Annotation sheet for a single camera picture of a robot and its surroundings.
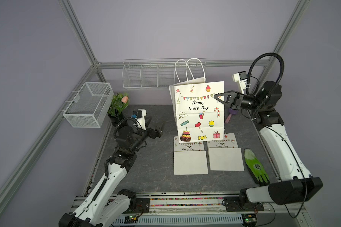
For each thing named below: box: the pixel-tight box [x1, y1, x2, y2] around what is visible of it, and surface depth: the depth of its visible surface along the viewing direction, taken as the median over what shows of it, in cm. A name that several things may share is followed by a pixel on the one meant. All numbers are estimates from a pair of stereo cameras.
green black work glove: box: [243, 148, 270, 187], surface depth 89 cm
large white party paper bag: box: [206, 132, 245, 172], surface depth 91 cm
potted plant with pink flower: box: [107, 92, 130, 128], surface depth 89 cm
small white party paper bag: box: [173, 136, 209, 175], surface depth 89 cm
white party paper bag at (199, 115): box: [168, 57, 225, 144], surface depth 62 cm
